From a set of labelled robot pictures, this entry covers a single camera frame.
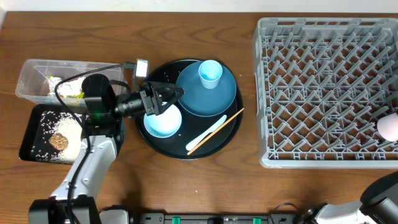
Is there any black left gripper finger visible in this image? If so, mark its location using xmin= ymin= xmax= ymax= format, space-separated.
xmin=147 ymin=81 xmax=184 ymax=93
xmin=155 ymin=93 xmax=183 ymax=115

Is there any light blue bowl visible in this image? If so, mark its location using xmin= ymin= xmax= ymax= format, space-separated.
xmin=144 ymin=105 xmax=182 ymax=138

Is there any light blue cup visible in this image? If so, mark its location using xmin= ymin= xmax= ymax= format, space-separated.
xmin=198 ymin=60 xmax=223 ymax=89

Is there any brown cookie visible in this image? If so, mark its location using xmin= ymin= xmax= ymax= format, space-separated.
xmin=49 ymin=133 xmax=68 ymax=151

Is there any pink cup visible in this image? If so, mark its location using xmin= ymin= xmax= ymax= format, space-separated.
xmin=377 ymin=113 xmax=398 ymax=142

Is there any foil snack wrapper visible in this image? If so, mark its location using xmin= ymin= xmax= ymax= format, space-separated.
xmin=47 ymin=76 xmax=62 ymax=96

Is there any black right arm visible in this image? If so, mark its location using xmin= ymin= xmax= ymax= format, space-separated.
xmin=294 ymin=172 xmax=397 ymax=224

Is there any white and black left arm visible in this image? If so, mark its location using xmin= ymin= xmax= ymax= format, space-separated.
xmin=29 ymin=73 xmax=184 ymax=223

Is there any grey dishwasher rack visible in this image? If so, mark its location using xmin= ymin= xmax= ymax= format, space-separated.
xmin=252 ymin=17 xmax=397 ymax=169

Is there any dark blue plate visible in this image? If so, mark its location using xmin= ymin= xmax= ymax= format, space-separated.
xmin=176 ymin=61 xmax=237 ymax=117

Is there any round black tray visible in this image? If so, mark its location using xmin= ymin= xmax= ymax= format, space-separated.
xmin=135 ymin=59 xmax=243 ymax=159

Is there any light blue plastic knife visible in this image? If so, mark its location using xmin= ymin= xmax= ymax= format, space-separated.
xmin=185 ymin=114 xmax=227 ymax=151

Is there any wooden chopstick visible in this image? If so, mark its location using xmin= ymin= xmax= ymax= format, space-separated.
xmin=187 ymin=108 xmax=244 ymax=156

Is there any spilled white rice pile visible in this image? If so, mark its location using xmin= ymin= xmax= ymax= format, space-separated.
xmin=30 ymin=111 xmax=81 ymax=164

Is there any clear plastic bin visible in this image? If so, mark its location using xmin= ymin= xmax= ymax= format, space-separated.
xmin=16 ymin=59 xmax=126 ymax=107

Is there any black rectangular tray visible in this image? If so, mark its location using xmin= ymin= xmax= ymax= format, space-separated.
xmin=18 ymin=103 xmax=91 ymax=165

